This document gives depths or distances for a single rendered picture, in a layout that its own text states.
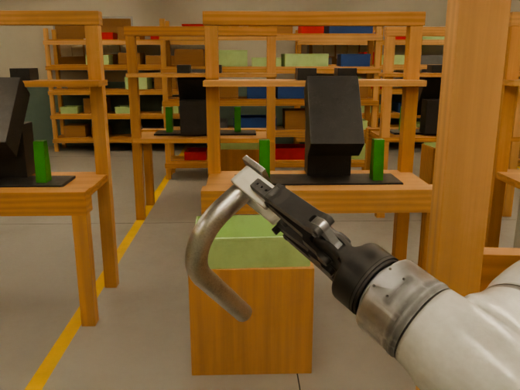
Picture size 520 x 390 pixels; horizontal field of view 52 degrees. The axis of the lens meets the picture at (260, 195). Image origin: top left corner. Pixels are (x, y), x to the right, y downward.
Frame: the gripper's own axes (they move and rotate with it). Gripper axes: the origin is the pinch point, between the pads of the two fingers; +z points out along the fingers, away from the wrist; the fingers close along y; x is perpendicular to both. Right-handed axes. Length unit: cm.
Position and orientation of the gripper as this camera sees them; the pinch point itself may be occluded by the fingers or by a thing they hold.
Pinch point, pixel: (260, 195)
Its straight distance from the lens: 68.8
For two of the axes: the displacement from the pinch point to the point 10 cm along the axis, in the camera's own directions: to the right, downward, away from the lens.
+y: -2.8, -5.7, -7.7
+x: -7.2, 6.6, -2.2
